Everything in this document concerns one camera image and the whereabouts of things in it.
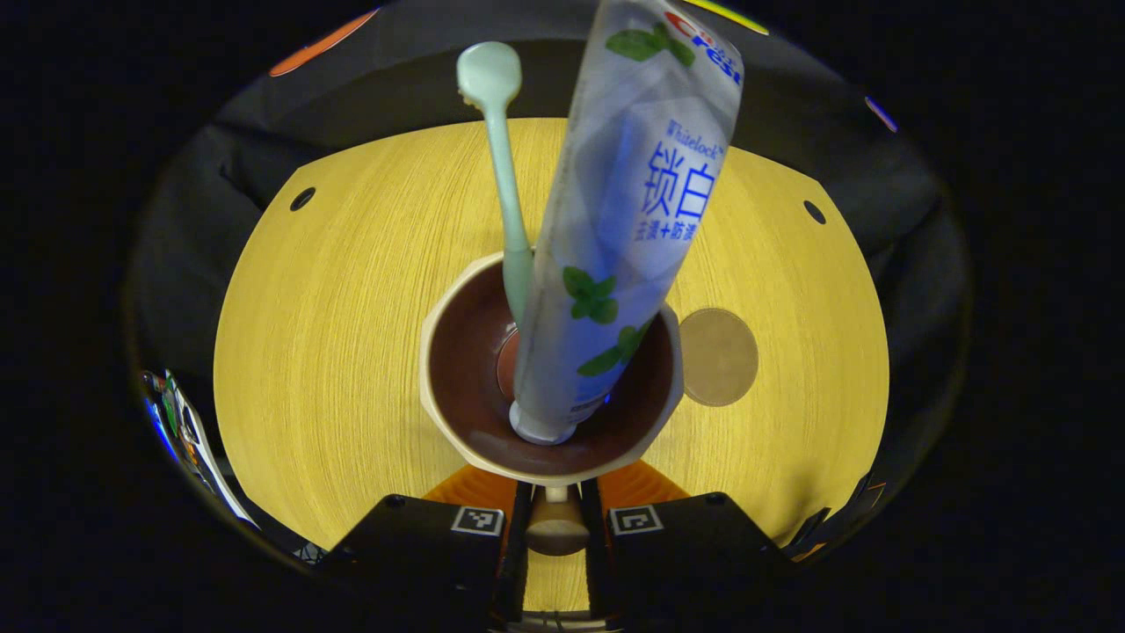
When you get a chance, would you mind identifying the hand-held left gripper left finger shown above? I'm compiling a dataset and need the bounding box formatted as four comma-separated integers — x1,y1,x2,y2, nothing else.
321,464,533,621

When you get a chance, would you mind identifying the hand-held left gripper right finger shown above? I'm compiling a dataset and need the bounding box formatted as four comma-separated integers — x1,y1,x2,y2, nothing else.
580,459,788,621

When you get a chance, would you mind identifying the beige cup with brown inside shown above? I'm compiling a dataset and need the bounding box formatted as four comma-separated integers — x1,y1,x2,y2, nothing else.
419,251,685,557

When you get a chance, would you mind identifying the round brown coaster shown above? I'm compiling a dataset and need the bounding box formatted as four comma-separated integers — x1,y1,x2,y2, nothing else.
679,308,759,407

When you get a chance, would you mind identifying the white toothpaste tube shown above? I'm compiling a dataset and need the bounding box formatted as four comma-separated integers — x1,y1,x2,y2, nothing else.
510,0,745,445

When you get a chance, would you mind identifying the pale green toothbrush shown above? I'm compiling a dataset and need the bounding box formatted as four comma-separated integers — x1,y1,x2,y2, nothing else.
456,41,535,326

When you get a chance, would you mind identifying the black backdrop cloth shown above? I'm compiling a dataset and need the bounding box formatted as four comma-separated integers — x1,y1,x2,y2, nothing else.
123,0,972,528

